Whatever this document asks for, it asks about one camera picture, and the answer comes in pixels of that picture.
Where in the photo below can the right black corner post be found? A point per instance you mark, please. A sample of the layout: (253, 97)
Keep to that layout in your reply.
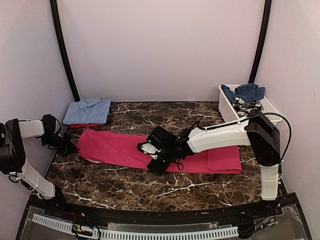
(261, 41)

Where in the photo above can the left black corner post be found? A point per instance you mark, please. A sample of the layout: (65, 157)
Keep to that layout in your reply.
(63, 50)

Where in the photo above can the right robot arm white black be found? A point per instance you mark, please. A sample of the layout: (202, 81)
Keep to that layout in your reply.
(255, 130)

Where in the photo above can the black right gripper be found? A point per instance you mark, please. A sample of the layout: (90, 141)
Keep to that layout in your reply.
(156, 168)

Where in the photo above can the black white patterned garment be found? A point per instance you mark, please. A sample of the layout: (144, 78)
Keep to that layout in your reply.
(243, 108)

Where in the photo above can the folded light blue shirt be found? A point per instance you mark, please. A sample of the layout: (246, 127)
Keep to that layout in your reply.
(88, 111)

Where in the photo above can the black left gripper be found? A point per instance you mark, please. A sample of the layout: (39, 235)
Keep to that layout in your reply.
(63, 152)

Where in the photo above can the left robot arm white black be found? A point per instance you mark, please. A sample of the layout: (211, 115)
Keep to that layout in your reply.
(13, 159)

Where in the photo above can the black corner post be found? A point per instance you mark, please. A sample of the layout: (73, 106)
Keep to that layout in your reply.
(63, 50)
(261, 41)

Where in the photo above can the white plastic laundry bin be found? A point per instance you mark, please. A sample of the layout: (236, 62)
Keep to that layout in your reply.
(229, 114)

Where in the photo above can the black front rail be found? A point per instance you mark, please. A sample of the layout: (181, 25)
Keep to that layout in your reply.
(244, 213)

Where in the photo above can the white slotted cable duct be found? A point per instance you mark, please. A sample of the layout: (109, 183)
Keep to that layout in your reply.
(67, 227)

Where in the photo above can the dark blue garment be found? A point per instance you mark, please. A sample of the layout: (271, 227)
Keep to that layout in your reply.
(250, 92)

